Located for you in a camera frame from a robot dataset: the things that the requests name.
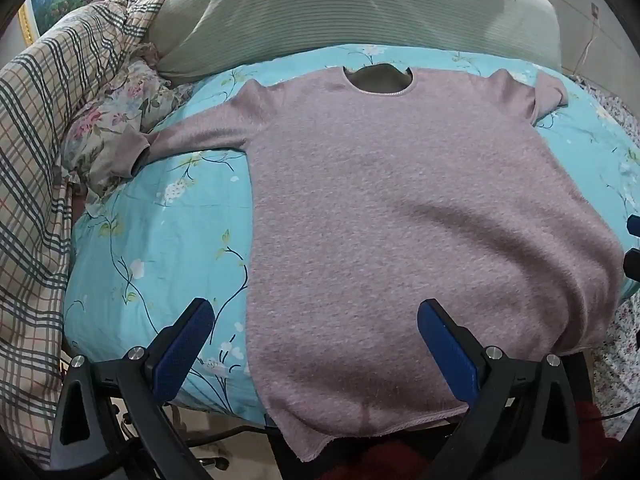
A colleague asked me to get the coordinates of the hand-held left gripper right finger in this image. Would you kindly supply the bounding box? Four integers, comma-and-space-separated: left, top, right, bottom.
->
416, 298, 583, 480

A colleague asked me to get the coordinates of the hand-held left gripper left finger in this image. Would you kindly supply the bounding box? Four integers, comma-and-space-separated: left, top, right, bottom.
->
50, 297, 216, 480

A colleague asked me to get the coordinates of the pink knit sweater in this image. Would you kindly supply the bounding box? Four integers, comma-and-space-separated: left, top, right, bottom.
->
122, 66, 626, 463

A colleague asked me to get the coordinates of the small-flower print sheet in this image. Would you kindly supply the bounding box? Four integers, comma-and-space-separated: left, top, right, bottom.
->
570, 72, 640, 441

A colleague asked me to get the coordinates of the blue floral blanket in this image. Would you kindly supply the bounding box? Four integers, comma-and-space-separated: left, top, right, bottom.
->
62, 44, 640, 426

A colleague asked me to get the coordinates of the dark chair base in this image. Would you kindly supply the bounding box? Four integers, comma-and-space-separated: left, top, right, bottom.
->
120, 405, 281, 473

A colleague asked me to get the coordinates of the red cloth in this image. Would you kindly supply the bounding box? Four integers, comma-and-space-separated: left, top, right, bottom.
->
320, 400, 623, 480

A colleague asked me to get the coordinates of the pink floral cloth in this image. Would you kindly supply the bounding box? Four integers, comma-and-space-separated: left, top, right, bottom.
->
62, 42, 196, 198

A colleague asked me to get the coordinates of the plaid quilt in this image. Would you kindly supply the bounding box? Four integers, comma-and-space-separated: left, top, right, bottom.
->
0, 0, 183, 466

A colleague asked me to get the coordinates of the green striped pillow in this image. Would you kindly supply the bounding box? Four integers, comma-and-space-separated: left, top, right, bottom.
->
145, 0, 563, 86

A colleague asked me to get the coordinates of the thin wall cable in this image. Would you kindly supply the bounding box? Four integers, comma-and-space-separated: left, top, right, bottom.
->
572, 15, 601, 76

